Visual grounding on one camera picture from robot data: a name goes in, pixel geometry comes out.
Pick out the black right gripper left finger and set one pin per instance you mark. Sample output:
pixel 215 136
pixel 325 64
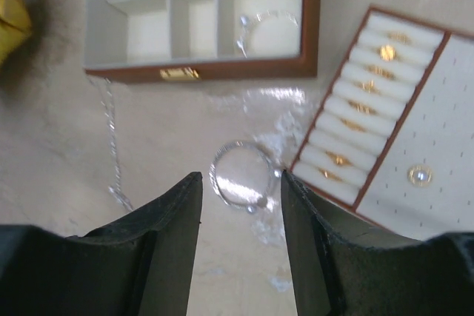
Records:
pixel 140 264

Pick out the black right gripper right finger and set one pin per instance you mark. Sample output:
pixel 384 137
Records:
pixel 334 276

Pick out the brown jewelry box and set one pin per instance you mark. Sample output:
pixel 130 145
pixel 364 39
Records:
pixel 134 41

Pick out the gold pearl earring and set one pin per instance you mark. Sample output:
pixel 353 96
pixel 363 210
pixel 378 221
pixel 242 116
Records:
pixel 420 175

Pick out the yellow potato chips bag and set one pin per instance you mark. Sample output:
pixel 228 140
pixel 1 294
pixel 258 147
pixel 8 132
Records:
pixel 16 26

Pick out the brown ring earring tray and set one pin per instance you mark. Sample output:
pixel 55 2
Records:
pixel 403 95

